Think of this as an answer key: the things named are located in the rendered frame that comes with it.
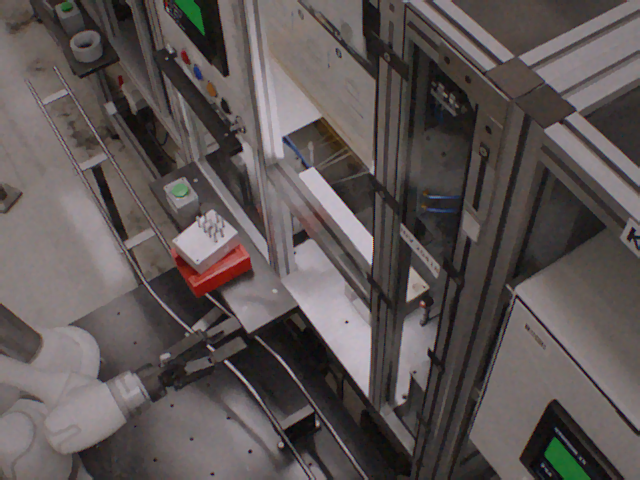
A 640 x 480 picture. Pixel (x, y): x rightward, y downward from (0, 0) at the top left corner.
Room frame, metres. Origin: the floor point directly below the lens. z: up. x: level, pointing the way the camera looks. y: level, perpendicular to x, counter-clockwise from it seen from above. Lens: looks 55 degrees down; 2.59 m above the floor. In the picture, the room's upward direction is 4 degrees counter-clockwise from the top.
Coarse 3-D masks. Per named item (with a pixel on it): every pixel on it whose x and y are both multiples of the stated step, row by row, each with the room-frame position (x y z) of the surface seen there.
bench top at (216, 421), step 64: (128, 320) 1.09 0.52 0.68; (192, 320) 1.08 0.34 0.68; (0, 384) 0.92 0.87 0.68; (192, 384) 0.89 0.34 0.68; (256, 384) 0.88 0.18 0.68; (320, 384) 0.87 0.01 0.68; (128, 448) 0.72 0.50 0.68; (192, 448) 0.71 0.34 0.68; (256, 448) 0.71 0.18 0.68; (320, 448) 0.70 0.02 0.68
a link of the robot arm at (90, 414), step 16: (64, 400) 0.65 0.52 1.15; (80, 400) 0.64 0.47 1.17; (96, 400) 0.64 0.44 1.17; (112, 400) 0.64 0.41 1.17; (48, 416) 0.61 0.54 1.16; (64, 416) 0.61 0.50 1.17; (80, 416) 0.61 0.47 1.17; (96, 416) 0.61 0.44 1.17; (112, 416) 0.61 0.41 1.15; (48, 432) 0.58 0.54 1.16; (64, 432) 0.58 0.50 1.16; (80, 432) 0.58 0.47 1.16; (96, 432) 0.58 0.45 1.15; (112, 432) 0.59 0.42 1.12; (64, 448) 0.55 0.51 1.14; (80, 448) 0.56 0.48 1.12
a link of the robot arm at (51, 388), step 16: (0, 368) 0.72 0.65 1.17; (16, 368) 0.73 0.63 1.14; (32, 368) 0.75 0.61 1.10; (16, 384) 0.71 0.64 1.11; (32, 384) 0.72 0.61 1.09; (48, 384) 0.72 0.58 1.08; (64, 384) 0.72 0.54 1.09; (80, 384) 0.72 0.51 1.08; (96, 384) 0.72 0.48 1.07; (48, 400) 0.69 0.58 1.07
